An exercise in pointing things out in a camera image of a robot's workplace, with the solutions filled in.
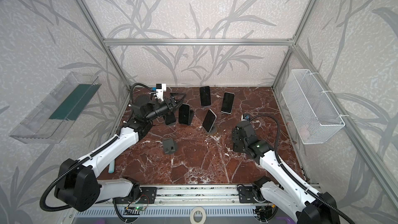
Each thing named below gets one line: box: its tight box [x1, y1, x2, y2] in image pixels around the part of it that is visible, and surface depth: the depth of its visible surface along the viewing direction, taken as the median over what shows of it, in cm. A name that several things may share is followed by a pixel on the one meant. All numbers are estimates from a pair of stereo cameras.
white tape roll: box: [189, 206, 207, 224], surface depth 69 cm
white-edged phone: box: [220, 91, 236, 115], surface depth 102 cm
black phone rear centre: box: [199, 85, 212, 107], surface depth 104 cm
